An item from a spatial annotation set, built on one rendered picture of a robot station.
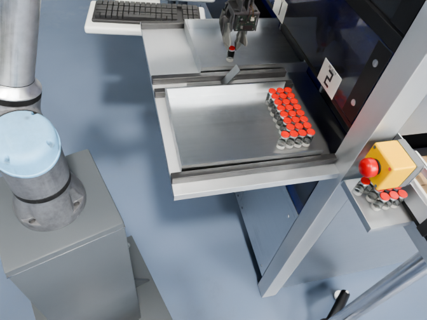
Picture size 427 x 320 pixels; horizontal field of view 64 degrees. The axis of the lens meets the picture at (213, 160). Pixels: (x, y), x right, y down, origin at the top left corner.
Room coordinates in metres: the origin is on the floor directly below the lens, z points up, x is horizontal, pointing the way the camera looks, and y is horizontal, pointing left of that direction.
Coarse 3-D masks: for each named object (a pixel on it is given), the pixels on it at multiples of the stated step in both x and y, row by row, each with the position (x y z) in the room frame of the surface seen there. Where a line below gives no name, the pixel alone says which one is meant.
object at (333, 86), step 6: (324, 60) 0.75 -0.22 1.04; (324, 66) 0.74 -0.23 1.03; (330, 66) 0.72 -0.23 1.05; (324, 72) 0.73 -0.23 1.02; (336, 72) 0.70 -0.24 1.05; (318, 78) 0.74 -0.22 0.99; (324, 78) 0.73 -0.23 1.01; (336, 78) 0.69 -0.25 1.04; (324, 84) 0.72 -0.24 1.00; (330, 84) 0.70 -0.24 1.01; (336, 84) 0.68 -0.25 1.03; (330, 90) 0.69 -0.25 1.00; (336, 90) 0.67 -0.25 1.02; (330, 96) 0.68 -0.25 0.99
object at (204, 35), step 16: (192, 32) 1.04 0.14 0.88; (208, 32) 1.06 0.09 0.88; (256, 32) 1.11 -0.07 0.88; (272, 32) 1.13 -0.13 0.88; (192, 48) 0.93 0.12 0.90; (208, 48) 0.97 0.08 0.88; (224, 48) 0.98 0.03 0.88; (240, 48) 1.00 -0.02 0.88; (256, 48) 1.01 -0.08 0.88; (272, 48) 1.03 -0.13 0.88; (288, 48) 1.05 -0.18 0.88; (208, 64) 0.88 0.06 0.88; (224, 64) 0.90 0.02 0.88; (240, 64) 0.91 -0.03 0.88; (256, 64) 0.88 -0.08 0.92; (272, 64) 0.89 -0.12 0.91; (288, 64) 0.91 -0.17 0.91; (304, 64) 0.93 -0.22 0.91
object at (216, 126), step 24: (168, 96) 0.70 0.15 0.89; (192, 96) 0.72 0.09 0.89; (216, 96) 0.74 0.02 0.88; (240, 96) 0.76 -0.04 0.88; (264, 96) 0.78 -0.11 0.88; (192, 120) 0.63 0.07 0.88; (216, 120) 0.65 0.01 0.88; (240, 120) 0.66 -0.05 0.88; (264, 120) 0.68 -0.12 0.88; (192, 144) 0.55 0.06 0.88; (216, 144) 0.57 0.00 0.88; (240, 144) 0.58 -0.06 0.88; (264, 144) 0.59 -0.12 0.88; (192, 168) 0.46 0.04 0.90
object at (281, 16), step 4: (276, 0) 1.06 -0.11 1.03; (280, 0) 1.03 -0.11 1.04; (284, 0) 1.01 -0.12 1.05; (276, 4) 1.05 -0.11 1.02; (280, 4) 1.03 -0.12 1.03; (284, 4) 1.01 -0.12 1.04; (276, 8) 1.04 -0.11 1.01; (284, 8) 1.00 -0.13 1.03; (276, 12) 1.04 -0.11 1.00; (280, 12) 1.02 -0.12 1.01; (284, 12) 0.99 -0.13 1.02; (276, 16) 1.03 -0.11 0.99; (280, 16) 1.01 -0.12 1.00; (284, 16) 0.99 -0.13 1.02; (280, 20) 1.00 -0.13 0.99
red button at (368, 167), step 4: (364, 160) 0.48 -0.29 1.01; (368, 160) 0.47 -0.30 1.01; (372, 160) 0.47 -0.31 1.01; (360, 164) 0.47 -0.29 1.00; (364, 164) 0.47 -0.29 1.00; (368, 164) 0.46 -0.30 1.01; (372, 164) 0.46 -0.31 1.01; (376, 164) 0.47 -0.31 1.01; (360, 168) 0.47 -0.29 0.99; (364, 168) 0.46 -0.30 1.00; (368, 168) 0.46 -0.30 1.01; (372, 168) 0.46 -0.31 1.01; (376, 168) 0.46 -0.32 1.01; (360, 172) 0.47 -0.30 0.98; (364, 172) 0.46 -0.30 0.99; (368, 172) 0.45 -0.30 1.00; (372, 172) 0.45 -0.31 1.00; (376, 172) 0.45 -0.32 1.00; (364, 176) 0.46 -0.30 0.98; (368, 176) 0.45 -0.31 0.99; (372, 176) 0.45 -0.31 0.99
